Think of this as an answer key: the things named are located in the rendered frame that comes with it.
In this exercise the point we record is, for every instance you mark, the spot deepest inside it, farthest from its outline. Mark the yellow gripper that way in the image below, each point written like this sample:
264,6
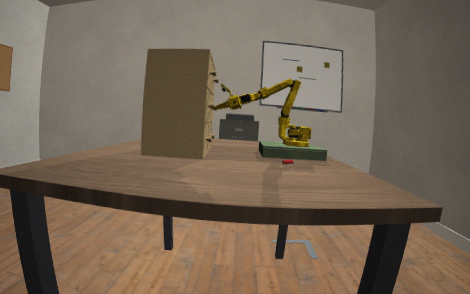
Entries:
230,103

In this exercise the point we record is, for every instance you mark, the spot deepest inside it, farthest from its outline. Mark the brown wooden chest of drawers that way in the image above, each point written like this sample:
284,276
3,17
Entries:
174,103

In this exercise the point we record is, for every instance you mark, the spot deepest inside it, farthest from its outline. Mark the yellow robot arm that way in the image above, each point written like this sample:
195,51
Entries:
301,133

